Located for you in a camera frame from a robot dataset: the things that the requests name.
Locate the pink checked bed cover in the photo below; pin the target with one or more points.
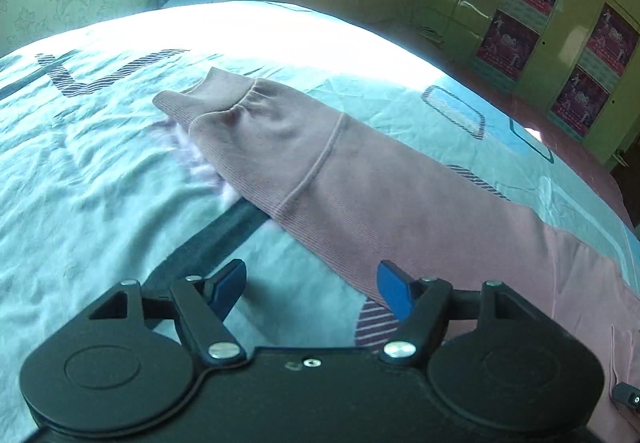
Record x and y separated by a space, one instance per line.
577 157

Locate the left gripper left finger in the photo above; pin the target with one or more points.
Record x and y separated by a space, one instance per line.
202 306

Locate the patterned light blue bedsheet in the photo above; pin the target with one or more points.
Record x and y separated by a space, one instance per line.
99 186

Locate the upper right pink poster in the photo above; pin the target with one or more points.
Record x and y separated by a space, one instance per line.
613 40

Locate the cream wardrobe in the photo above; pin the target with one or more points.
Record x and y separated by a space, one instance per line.
458 28

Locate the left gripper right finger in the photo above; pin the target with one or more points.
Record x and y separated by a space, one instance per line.
421 307

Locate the lower right pink poster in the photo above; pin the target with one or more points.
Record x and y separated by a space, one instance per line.
579 102

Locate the pink sweatshirt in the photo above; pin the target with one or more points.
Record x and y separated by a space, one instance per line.
355 196

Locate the lower left pink poster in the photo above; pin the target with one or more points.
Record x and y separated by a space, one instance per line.
507 45

